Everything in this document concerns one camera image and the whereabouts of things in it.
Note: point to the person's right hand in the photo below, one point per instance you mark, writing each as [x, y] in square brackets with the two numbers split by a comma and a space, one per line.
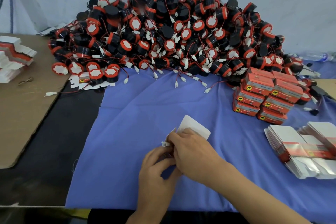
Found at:
[197, 155]

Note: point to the person's left hand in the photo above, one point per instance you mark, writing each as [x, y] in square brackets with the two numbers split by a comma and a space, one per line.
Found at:
[157, 179]

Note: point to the orange white paper box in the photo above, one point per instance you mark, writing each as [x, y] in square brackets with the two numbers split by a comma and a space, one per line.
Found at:
[246, 109]
[278, 105]
[245, 113]
[272, 117]
[248, 105]
[194, 124]
[262, 71]
[286, 77]
[249, 97]
[287, 91]
[260, 82]

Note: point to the stack of paper boxes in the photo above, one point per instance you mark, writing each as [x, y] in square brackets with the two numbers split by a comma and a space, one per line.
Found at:
[15, 56]
[299, 147]

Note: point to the pile of black red buzzers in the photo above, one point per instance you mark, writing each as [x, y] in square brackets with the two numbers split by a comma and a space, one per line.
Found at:
[173, 32]

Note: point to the person's left forearm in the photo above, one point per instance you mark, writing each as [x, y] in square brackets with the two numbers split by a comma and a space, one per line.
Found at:
[147, 217]

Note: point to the person's right forearm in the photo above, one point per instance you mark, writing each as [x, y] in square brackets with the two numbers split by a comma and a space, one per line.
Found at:
[257, 200]

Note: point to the blue cloth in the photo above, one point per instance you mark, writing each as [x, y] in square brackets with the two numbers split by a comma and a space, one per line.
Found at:
[120, 126]

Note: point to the clear plastic bottle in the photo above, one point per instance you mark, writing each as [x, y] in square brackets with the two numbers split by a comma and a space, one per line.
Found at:
[315, 57]

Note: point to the rubber band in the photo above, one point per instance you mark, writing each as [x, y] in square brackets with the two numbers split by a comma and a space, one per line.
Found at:
[25, 81]

